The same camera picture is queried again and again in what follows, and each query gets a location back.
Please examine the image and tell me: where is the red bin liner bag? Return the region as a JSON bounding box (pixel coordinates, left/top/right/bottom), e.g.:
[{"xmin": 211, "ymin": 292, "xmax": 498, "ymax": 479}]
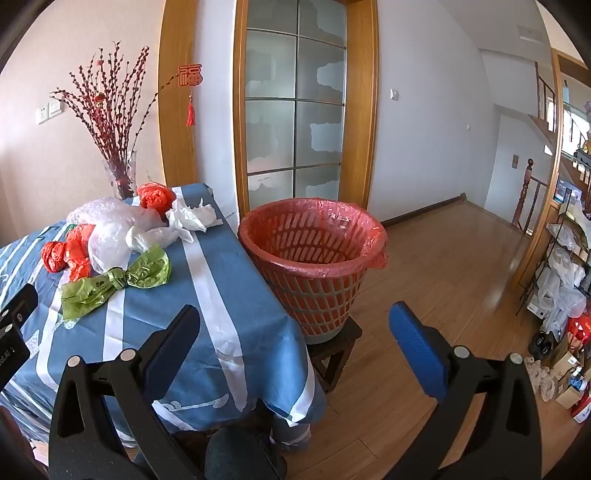
[{"xmin": 238, "ymin": 198, "xmax": 389, "ymax": 337}]

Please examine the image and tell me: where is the wooden door frame trim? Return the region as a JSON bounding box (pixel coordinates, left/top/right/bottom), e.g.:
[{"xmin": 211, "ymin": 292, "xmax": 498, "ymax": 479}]
[{"xmin": 159, "ymin": 0, "xmax": 200, "ymax": 188}]

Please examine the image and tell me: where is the green plastic bag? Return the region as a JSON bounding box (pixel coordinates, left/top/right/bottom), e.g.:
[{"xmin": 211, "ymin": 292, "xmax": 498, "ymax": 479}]
[{"xmin": 61, "ymin": 244, "xmax": 172, "ymax": 320}]

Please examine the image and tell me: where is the red white bottle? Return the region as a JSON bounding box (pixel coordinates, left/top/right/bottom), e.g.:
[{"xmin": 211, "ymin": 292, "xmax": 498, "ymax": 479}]
[{"xmin": 573, "ymin": 391, "xmax": 591, "ymax": 424}]

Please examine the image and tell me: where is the large red plastic bag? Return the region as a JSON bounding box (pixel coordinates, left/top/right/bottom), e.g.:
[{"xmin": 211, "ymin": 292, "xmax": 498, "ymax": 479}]
[{"xmin": 137, "ymin": 182, "xmax": 177, "ymax": 217}]

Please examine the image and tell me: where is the red wooden stair post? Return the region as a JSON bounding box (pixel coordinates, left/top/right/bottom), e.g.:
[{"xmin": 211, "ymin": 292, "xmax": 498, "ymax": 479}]
[{"xmin": 512, "ymin": 159, "xmax": 537, "ymax": 228}]

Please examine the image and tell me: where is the red hanging tassel ornament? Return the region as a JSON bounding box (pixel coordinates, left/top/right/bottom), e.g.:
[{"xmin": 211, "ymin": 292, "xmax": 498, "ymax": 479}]
[{"xmin": 178, "ymin": 65, "xmax": 204, "ymax": 127}]

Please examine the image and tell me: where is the plastic lattice waste basket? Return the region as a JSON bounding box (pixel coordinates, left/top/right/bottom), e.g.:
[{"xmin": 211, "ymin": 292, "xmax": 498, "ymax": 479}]
[{"xmin": 238, "ymin": 198, "xmax": 389, "ymax": 345}]

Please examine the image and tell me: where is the frosted glass wooden door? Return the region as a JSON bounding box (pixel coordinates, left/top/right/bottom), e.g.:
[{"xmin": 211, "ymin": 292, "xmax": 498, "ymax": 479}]
[{"xmin": 233, "ymin": 0, "xmax": 380, "ymax": 223}]

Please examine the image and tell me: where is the small red plastic bag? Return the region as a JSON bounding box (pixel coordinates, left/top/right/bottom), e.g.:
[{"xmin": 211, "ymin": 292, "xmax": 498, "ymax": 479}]
[
  {"xmin": 65, "ymin": 225, "xmax": 96, "ymax": 283},
  {"xmin": 41, "ymin": 240, "xmax": 70, "ymax": 274}
]

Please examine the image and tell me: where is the ceiling air vent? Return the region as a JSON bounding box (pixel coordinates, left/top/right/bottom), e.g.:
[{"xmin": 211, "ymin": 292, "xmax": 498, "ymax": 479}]
[{"xmin": 516, "ymin": 22, "xmax": 556, "ymax": 45}]

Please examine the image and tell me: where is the translucent white plastic bag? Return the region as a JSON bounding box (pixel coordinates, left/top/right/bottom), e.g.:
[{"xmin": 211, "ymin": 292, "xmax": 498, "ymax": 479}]
[{"xmin": 88, "ymin": 220, "xmax": 179, "ymax": 274}]

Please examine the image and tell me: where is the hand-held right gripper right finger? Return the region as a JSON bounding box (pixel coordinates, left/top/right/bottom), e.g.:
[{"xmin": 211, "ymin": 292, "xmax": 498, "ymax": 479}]
[{"xmin": 389, "ymin": 301, "xmax": 543, "ymax": 480}]

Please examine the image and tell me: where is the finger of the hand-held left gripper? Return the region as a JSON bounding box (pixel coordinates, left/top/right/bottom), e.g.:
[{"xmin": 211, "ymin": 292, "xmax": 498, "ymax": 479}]
[{"xmin": 0, "ymin": 284, "xmax": 38, "ymax": 330}]

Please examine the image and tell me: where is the dark padded chair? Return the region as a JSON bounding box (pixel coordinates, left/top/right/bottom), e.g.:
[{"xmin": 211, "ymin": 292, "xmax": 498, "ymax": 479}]
[{"xmin": 205, "ymin": 427, "xmax": 288, "ymax": 480}]

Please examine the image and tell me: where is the heap of white plastic bags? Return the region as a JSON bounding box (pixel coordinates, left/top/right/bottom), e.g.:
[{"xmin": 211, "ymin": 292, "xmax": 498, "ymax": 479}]
[{"xmin": 531, "ymin": 208, "xmax": 591, "ymax": 335}]

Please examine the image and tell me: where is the black round object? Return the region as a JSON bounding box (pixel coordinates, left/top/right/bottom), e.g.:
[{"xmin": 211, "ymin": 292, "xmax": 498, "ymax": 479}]
[{"xmin": 530, "ymin": 329, "xmax": 562, "ymax": 360}]

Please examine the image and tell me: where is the vase with red branches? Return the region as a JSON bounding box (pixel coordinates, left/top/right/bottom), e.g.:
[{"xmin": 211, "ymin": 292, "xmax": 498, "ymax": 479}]
[{"xmin": 50, "ymin": 41, "xmax": 178, "ymax": 185}]

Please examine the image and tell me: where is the dark wooden stool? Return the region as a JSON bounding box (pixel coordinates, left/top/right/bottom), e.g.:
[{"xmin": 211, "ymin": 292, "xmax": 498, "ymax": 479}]
[{"xmin": 302, "ymin": 316, "xmax": 363, "ymax": 394}]

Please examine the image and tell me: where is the wooden partition frame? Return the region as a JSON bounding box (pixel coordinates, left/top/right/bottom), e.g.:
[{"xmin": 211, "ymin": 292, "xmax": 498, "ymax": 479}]
[{"xmin": 508, "ymin": 50, "xmax": 575, "ymax": 289}]

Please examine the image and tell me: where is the white mesh cloth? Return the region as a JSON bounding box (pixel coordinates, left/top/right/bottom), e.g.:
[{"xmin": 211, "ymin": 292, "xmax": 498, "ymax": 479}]
[{"xmin": 523, "ymin": 357, "xmax": 560, "ymax": 403}]

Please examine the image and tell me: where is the blue white striped tablecloth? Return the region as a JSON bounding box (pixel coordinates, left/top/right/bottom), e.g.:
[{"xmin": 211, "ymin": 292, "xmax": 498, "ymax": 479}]
[{"xmin": 0, "ymin": 183, "xmax": 328, "ymax": 462}]

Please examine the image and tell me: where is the clear glass vase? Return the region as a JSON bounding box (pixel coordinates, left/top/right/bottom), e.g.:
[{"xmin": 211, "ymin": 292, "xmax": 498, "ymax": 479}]
[{"xmin": 102, "ymin": 150, "xmax": 139, "ymax": 200}]

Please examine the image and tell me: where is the stair railing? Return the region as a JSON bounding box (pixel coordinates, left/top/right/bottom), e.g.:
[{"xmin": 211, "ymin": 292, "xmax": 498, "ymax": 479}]
[{"xmin": 534, "ymin": 60, "xmax": 560, "ymax": 136}]

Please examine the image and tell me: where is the red shopping bag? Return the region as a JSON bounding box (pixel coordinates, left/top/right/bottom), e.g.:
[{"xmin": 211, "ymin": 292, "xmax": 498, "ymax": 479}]
[{"xmin": 567, "ymin": 313, "xmax": 591, "ymax": 348}]

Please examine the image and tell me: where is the cardboard box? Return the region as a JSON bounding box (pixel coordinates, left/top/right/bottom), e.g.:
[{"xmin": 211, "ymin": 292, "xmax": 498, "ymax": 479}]
[
  {"xmin": 551, "ymin": 352, "xmax": 581, "ymax": 380},
  {"xmin": 555, "ymin": 377, "xmax": 591, "ymax": 411}
]

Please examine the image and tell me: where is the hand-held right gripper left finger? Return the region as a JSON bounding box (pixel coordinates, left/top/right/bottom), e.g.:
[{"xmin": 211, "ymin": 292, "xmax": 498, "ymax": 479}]
[{"xmin": 48, "ymin": 305, "xmax": 206, "ymax": 480}]

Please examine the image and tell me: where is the black metal rack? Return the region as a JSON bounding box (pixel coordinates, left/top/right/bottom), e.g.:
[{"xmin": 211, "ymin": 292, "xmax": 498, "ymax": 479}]
[{"xmin": 525, "ymin": 203, "xmax": 591, "ymax": 320}]

